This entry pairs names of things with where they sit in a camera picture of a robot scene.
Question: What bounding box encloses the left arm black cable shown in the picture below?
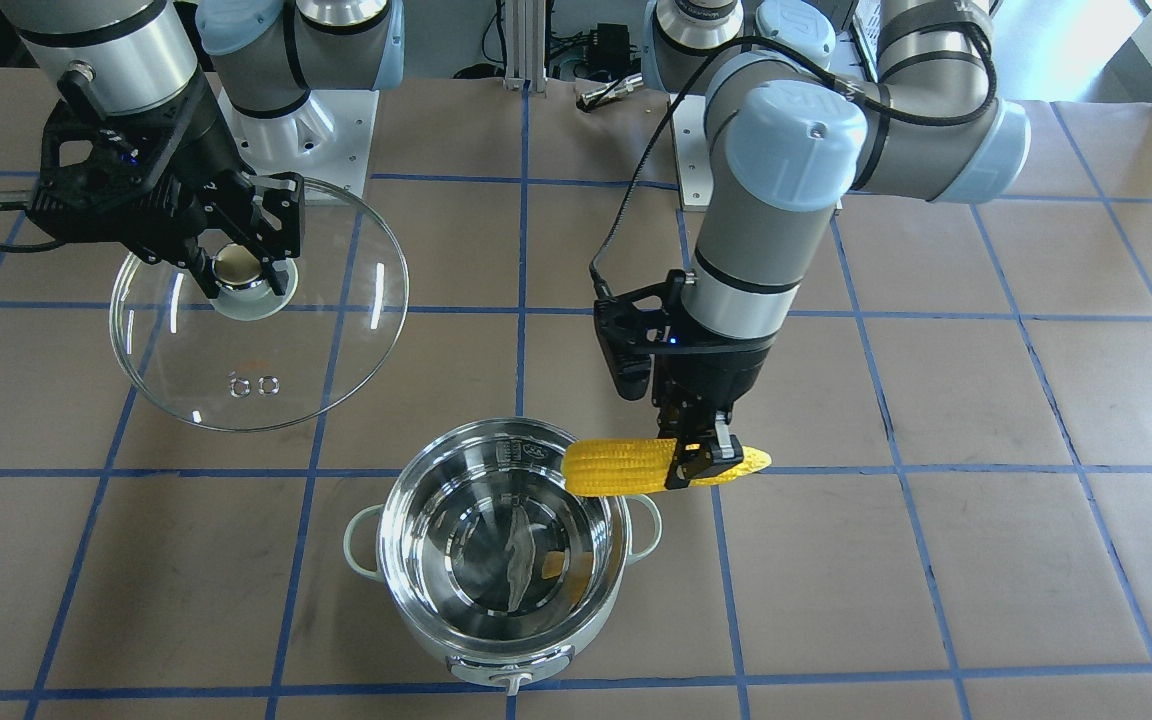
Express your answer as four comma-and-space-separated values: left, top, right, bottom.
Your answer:
588, 20, 996, 301

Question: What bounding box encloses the pale green steel pot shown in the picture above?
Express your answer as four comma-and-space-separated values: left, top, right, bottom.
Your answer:
342, 416, 664, 696

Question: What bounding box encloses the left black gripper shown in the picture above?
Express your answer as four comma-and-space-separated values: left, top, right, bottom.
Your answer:
652, 331, 774, 488

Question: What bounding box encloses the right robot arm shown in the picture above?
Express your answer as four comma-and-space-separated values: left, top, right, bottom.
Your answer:
0, 1, 406, 300

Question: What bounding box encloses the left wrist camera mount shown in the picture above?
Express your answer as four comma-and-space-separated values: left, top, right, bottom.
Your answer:
590, 270, 692, 401

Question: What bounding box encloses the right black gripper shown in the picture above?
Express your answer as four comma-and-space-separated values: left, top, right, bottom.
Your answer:
106, 70, 305, 300

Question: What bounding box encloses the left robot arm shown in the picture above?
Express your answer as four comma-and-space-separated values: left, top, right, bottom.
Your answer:
644, 1, 1030, 488

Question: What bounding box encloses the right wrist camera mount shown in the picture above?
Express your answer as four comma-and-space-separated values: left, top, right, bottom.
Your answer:
26, 99, 189, 243

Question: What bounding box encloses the yellow corn cob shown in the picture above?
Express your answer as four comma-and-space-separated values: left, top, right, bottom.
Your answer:
561, 438, 772, 497

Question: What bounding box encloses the aluminium frame post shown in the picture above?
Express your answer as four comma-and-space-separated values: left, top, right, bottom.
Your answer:
502, 0, 550, 94

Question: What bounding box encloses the glass pot lid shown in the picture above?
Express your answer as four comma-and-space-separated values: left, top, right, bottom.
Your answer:
108, 179, 410, 432

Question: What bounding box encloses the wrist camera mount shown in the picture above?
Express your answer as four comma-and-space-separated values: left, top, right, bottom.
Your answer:
590, 270, 692, 401
26, 99, 189, 243

